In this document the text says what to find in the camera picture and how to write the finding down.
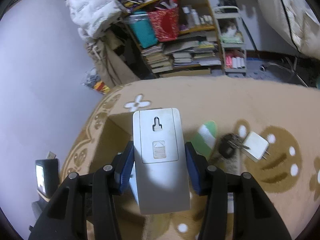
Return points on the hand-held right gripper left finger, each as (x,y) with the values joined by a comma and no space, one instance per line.
(126,167)

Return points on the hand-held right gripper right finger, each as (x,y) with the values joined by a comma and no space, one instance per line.
(193,167)

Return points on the cardboard box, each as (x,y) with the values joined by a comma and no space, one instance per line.
(110,140)

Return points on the green oval board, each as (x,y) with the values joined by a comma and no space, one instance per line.
(206,137)

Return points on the white rectangular plastic device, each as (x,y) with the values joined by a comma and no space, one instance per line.
(160,180)

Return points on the black key fob with keys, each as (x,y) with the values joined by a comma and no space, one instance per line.
(227,146)

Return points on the black device with lit screen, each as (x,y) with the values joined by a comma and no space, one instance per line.
(48,175)

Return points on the bag of toys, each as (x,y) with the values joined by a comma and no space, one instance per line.
(96,82)

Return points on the beige coat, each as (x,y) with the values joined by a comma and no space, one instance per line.
(117,65)

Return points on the stack of books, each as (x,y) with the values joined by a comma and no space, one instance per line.
(180,55)

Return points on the white rolling cart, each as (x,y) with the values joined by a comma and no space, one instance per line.
(231,40)

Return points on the teal storage container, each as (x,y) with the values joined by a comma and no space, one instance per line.
(143,31)

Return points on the red gift bag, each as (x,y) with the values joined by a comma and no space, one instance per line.
(165,22)

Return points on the row of cosmetic bottles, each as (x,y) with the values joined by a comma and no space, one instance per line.
(196,16)

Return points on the wooden shelf unit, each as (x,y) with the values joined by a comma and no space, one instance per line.
(212,12)

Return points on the white puffer jacket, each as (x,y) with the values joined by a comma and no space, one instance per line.
(87,5)

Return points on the cream padded office chair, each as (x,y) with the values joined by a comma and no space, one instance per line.
(292,12)

